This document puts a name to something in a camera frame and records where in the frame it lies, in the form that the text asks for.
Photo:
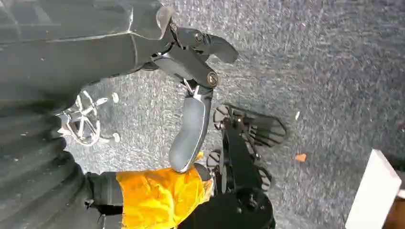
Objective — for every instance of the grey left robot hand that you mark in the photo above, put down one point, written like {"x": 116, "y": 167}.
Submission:
{"x": 63, "y": 47}

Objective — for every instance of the chrome swivel chair base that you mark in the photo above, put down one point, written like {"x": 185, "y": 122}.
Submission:
{"x": 83, "y": 121}

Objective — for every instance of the ribbed grey left arm sleeve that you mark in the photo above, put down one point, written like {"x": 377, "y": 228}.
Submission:
{"x": 34, "y": 177}

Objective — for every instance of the black robot foot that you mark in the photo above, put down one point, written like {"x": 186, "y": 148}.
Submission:
{"x": 264, "y": 179}
{"x": 264, "y": 128}

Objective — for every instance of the small white scrap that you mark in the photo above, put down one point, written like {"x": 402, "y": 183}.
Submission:
{"x": 297, "y": 115}

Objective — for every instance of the small orange scrap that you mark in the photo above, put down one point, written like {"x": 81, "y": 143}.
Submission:
{"x": 301, "y": 157}

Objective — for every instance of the white desk panel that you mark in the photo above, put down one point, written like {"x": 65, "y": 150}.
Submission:
{"x": 371, "y": 192}

